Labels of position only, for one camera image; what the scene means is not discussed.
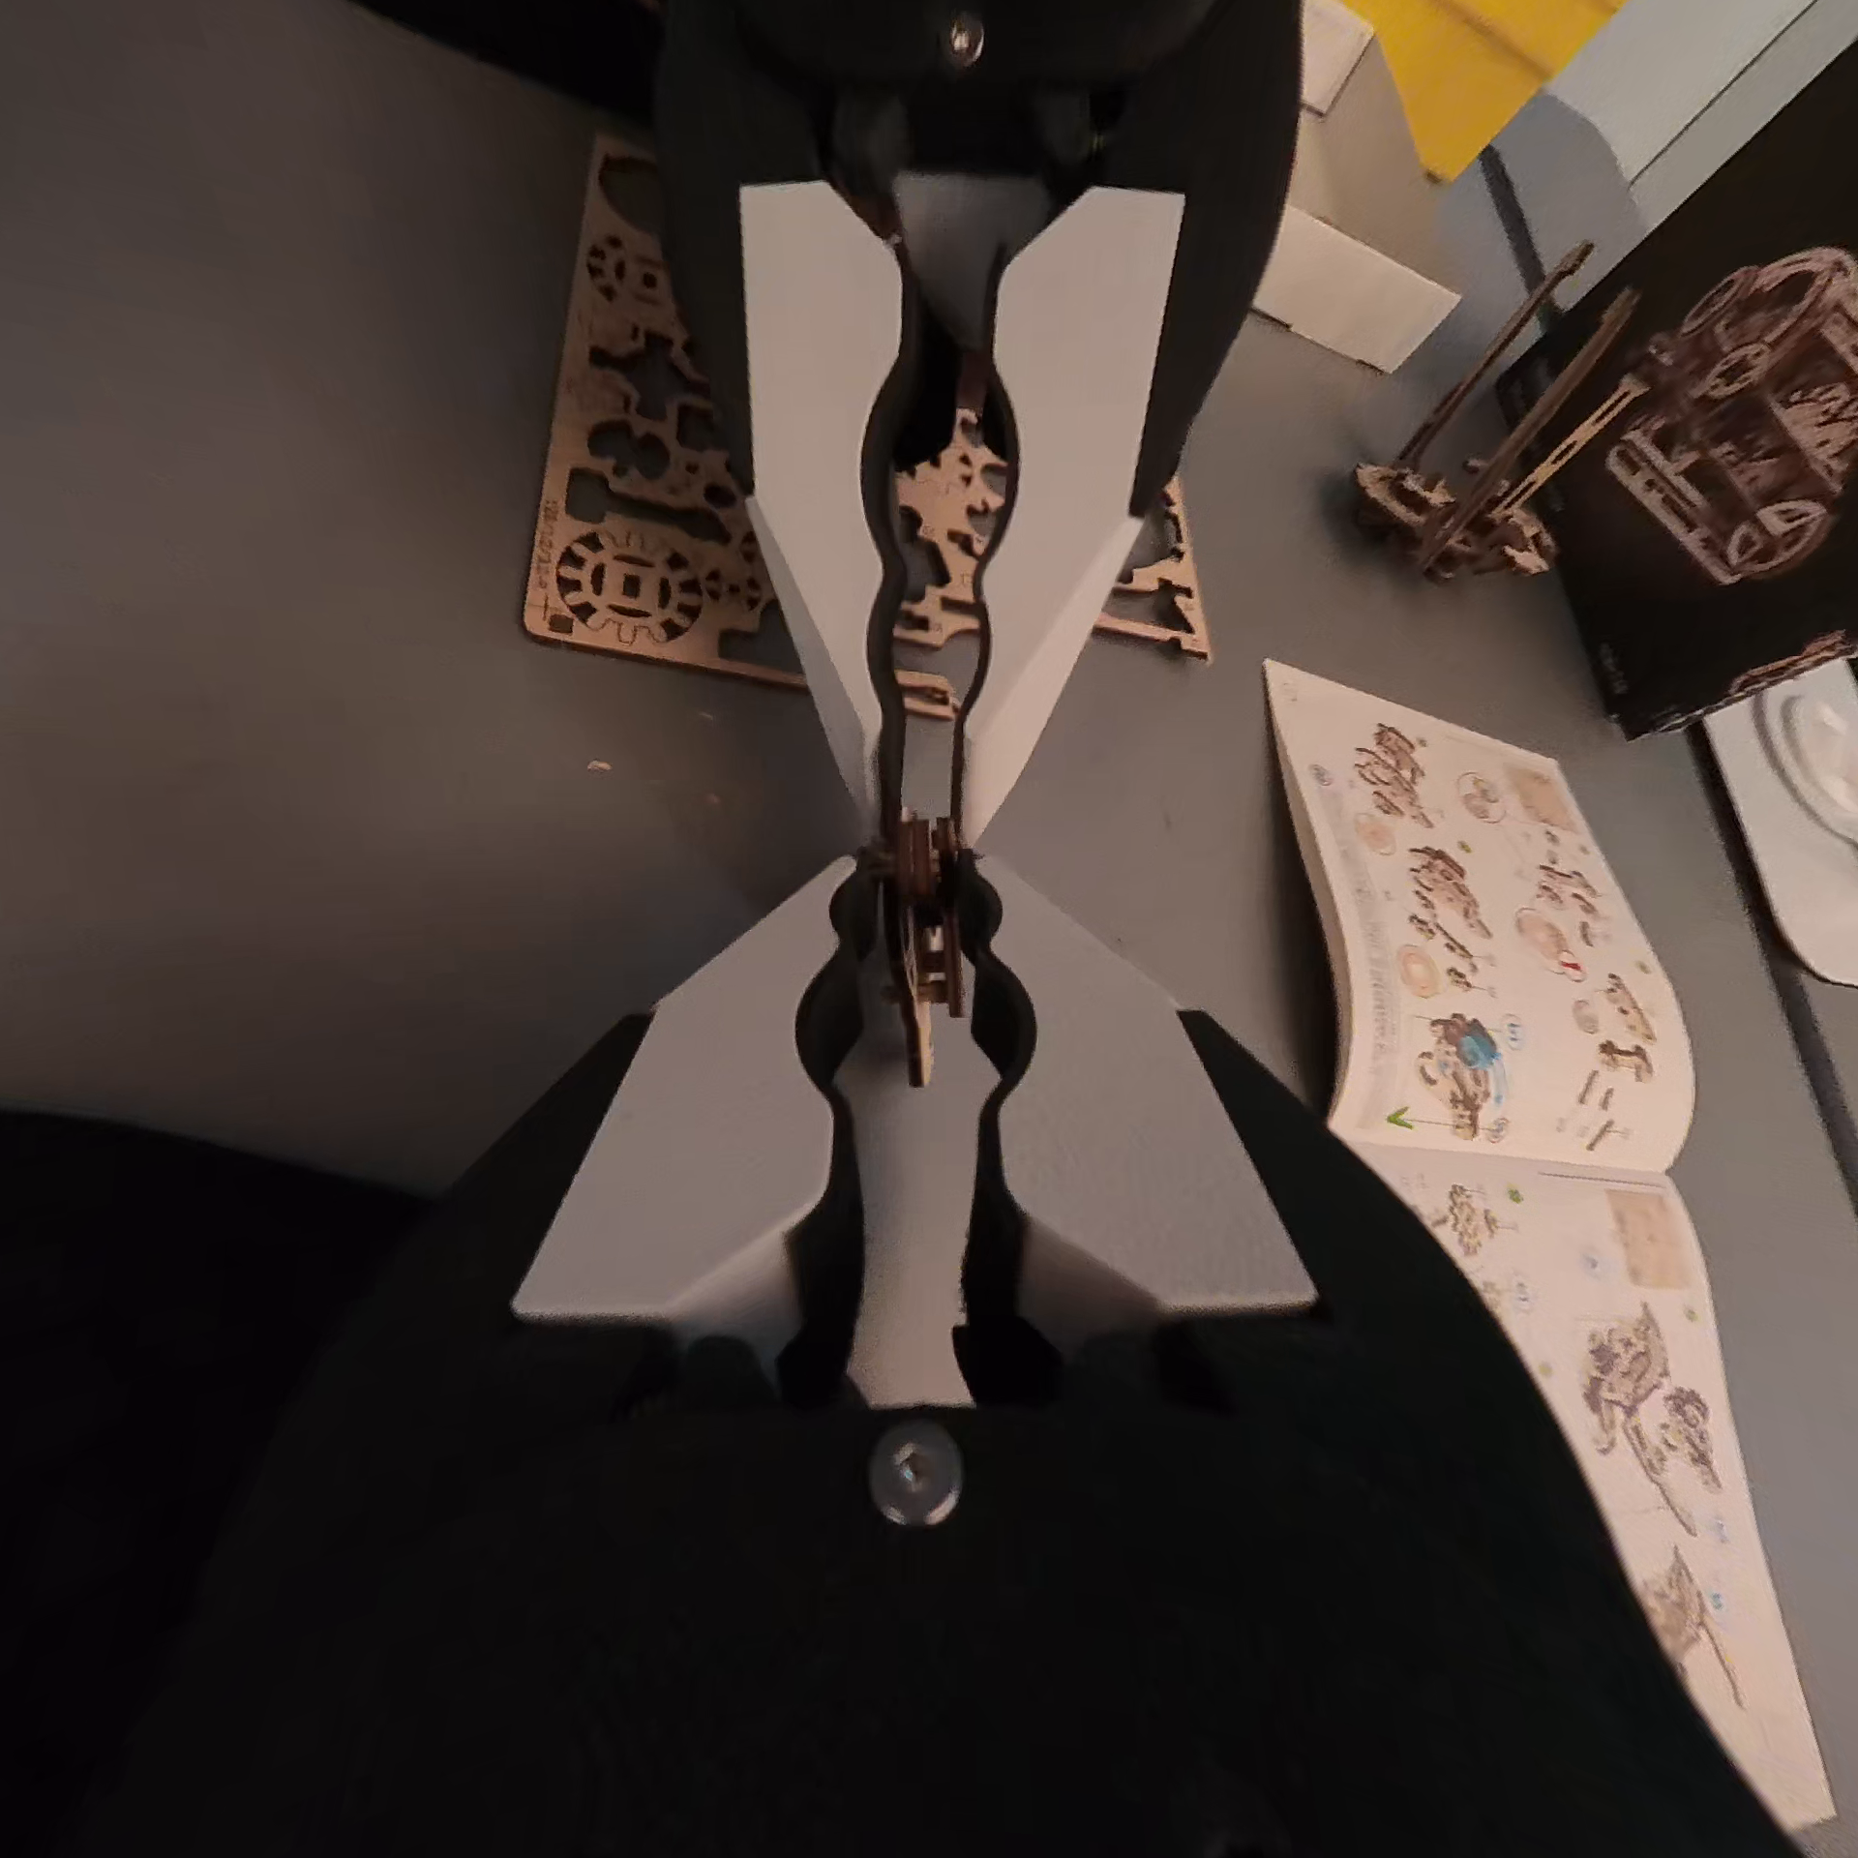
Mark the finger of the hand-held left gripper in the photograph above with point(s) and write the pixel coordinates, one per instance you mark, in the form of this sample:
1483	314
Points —
1089	405
813	437

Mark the laser-cut wooden parts sheet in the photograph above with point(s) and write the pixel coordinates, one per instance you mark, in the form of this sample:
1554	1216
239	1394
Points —
542	590

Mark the partly built wooden model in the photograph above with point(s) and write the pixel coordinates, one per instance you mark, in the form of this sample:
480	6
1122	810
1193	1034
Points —
1452	530

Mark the white round device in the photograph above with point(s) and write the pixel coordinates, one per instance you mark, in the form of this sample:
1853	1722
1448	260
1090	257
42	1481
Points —
1799	840

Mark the black quilted cloth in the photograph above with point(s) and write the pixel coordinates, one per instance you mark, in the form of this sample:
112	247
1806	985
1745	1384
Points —
147	1380

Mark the open instruction booklet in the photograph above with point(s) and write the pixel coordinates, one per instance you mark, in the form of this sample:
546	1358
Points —
1452	869

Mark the white cardboard box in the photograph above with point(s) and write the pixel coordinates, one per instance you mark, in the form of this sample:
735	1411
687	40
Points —
1350	291

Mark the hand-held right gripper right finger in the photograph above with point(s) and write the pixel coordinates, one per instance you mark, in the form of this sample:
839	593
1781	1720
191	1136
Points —
1147	1189

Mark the black model kit box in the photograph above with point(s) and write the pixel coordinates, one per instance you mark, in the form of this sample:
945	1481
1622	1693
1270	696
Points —
1670	611

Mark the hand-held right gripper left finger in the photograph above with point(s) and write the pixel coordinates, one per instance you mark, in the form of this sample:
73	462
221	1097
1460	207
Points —
683	1189

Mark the wooden model part assembly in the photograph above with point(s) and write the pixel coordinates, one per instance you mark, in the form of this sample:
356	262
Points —
920	1016

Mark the yellow plastic bin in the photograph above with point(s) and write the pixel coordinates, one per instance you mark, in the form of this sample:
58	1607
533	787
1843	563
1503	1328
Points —
1452	74

